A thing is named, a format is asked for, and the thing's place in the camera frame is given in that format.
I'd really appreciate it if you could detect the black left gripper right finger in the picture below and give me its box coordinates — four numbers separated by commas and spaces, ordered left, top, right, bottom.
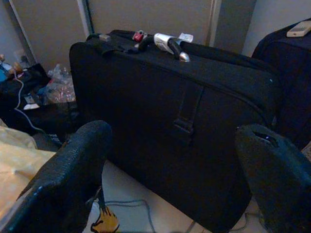
235, 124, 311, 233

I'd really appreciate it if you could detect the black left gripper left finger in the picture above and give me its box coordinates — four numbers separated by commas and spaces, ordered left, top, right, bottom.
0, 120, 114, 233

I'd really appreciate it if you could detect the yellow egg print duvet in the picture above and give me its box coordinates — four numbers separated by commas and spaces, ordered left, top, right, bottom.
0, 118, 121, 233

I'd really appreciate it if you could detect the clear plastic bag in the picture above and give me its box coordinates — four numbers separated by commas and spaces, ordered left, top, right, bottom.
40, 63, 77, 105

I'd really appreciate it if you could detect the dark navy suitcase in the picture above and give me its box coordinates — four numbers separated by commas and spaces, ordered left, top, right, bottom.
252, 18, 311, 150

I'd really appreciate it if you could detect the black fabric suitcase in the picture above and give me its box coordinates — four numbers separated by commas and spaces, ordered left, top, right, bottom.
69, 29, 282, 233

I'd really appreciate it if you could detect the beige wardrobe door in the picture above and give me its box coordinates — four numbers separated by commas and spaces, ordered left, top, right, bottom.
11, 0, 92, 72
89, 0, 219, 49

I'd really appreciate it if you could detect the white remote control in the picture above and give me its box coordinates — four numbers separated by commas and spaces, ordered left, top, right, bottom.
286, 20, 311, 38

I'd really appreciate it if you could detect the red padlock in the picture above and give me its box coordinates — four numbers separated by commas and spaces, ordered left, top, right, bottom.
132, 30, 145, 42

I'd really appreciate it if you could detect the white luggage tag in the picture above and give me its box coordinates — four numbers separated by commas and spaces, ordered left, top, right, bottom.
153, 33, 175, 53

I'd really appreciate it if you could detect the white paper tag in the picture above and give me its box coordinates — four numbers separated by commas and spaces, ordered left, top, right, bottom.
178, 33, 194, 44

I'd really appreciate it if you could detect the grey floor cable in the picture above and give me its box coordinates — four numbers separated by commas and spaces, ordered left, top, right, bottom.
104, 199, 156, 233

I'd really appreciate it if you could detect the white charging cable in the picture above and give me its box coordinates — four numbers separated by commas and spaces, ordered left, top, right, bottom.
13, 70, 47, 133

